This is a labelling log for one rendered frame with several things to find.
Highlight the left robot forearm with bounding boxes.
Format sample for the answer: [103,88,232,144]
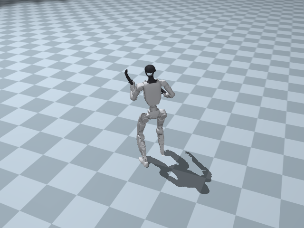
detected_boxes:
[130,81,135,100]

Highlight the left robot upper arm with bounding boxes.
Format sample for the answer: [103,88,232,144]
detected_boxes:
[132,83,144,101]

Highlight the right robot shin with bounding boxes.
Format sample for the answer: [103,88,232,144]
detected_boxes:
[157,128,164,154]

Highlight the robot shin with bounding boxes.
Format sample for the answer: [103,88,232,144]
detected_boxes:
[136,135,147,162]
[157,128,164,154]

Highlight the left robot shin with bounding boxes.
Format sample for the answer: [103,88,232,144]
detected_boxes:
[136,135,147,162]

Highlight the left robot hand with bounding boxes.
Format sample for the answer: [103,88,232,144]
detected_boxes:
[124,70,133,85]

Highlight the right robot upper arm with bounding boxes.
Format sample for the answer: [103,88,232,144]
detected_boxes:
[160,80,175,98]

